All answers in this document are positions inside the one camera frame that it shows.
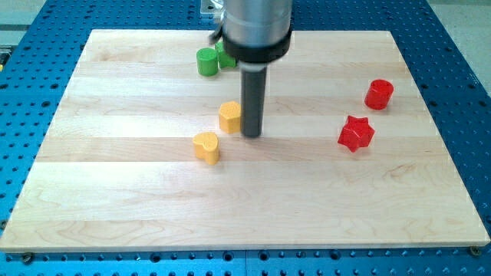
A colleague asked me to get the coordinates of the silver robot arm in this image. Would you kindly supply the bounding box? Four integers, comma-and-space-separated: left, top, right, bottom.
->
209, 0, 292, 73

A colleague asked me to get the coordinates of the red star block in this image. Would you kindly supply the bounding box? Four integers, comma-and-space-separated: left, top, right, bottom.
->
338, 115, 375, 153

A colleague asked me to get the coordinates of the yellow hexagon block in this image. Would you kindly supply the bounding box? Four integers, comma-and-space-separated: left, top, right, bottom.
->
219, 101, 241, 134

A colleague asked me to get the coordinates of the yellow heart block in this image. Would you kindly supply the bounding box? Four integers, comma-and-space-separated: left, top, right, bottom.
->
193, 132, 219, 165

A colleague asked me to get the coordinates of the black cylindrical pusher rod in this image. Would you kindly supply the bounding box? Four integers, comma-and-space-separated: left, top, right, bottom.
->
239, 63, 267, 138

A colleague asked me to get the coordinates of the green angular block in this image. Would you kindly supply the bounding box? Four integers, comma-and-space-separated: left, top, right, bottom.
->
215, 41, 237, 69

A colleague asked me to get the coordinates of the green cylinder block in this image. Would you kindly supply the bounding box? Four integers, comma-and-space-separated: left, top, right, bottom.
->
196, 48, 219, 77

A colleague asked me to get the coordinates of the light wooden board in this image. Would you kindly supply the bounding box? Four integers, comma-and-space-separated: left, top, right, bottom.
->
1, 30, 489, 252

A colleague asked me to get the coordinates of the red cylinder block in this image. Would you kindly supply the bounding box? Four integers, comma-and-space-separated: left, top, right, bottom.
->
364, 79, 394, 110

